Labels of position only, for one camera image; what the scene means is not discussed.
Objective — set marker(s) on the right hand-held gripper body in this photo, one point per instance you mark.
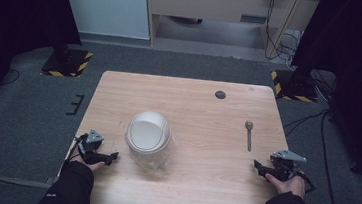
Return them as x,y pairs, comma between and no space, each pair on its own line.
285,164

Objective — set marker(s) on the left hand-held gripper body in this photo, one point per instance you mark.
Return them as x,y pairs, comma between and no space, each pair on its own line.
88,145

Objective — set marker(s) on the metal spoon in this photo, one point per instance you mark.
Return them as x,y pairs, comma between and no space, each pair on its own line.
249,135

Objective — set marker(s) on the person's left hand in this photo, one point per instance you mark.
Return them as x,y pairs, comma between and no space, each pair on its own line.
95,165

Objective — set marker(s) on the person's right hand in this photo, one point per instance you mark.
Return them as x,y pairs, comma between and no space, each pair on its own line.
289,185

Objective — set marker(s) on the clear plastic bag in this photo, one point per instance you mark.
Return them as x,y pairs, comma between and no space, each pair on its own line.
160,160

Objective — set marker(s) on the black stand base striped edge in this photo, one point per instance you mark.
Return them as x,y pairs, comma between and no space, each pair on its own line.
296,88
67,62

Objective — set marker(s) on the black curtain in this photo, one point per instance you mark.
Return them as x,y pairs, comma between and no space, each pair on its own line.
356,65

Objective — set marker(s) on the white cabinet panel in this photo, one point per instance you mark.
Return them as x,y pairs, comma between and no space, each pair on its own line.
106,4

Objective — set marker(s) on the beige wooden desk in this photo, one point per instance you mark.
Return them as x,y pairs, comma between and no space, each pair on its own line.
212,1

